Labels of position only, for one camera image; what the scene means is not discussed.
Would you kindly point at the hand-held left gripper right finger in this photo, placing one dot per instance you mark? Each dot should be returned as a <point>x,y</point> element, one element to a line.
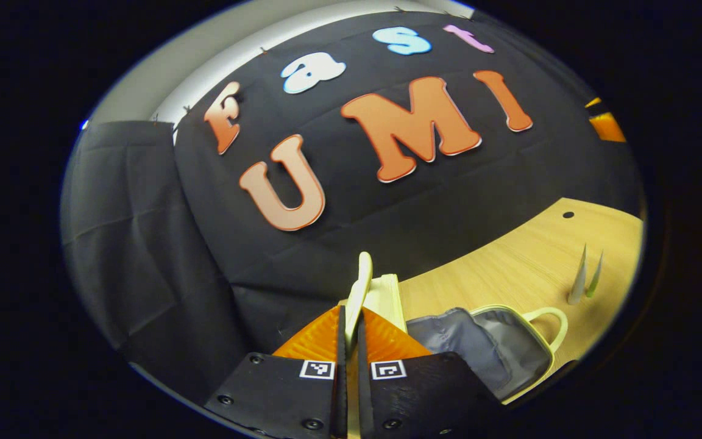
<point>364,396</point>

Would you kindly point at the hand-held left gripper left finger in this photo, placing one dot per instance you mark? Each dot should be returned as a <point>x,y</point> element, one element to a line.
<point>341,378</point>

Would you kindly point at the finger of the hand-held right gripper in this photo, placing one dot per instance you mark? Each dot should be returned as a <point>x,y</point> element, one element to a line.
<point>608,128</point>

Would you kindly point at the cream suitcase with grey lining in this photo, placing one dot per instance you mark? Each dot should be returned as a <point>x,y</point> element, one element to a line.
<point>497,347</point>

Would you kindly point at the white skin care tube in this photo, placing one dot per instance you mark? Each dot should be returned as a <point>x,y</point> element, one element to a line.
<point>578,283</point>

